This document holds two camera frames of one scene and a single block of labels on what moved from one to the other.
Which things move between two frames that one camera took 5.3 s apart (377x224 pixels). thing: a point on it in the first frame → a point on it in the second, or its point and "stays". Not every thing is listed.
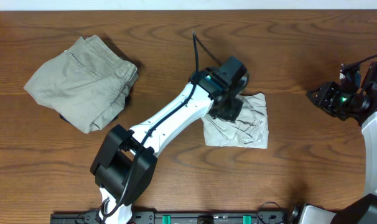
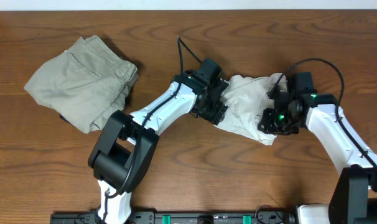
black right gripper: (322, 99) → (269, 126)
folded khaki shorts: (88, 84) stays
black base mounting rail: (176, 217) stays
